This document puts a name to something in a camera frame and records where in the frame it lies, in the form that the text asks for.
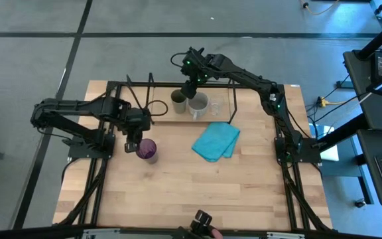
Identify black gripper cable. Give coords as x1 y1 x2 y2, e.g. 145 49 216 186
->
170 52 192 70
143 99 170 118

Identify olive beige tumbler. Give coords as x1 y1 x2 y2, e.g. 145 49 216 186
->
170 88 189 115

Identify black floor tape stripe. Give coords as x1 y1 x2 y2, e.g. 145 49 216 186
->
11 0 94 230

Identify wooden shelf with black frames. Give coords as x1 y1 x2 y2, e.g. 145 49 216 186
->
124 72 239 125

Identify teal folded cloth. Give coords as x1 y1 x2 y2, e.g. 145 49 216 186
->
191 121 241 163

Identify white flat box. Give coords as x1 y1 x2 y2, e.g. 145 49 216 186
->
308 124 340 163

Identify purple faceted plastic tumbler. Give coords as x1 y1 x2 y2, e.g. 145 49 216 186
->
135 138 159 165

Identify black desk with power adapter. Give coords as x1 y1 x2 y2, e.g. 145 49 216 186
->
342 48 382 131

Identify clear glass mug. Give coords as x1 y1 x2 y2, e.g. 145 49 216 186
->
210 95 225 116

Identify black diagonal pole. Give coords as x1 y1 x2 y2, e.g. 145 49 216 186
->
311 112 382 150
356 12 382 61

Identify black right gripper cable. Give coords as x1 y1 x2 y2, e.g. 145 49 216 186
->
170 52 192 70

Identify white patterned ceramic mug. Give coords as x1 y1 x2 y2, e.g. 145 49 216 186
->
187 92 210 121

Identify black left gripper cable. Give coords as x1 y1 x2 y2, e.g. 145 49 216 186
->
143 99 170 118

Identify black desk with keyboard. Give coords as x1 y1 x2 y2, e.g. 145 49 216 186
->
355 128 382 209

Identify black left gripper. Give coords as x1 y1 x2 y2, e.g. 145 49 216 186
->
123 108 152 153

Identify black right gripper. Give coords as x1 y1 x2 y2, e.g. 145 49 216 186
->
180 48 212 100

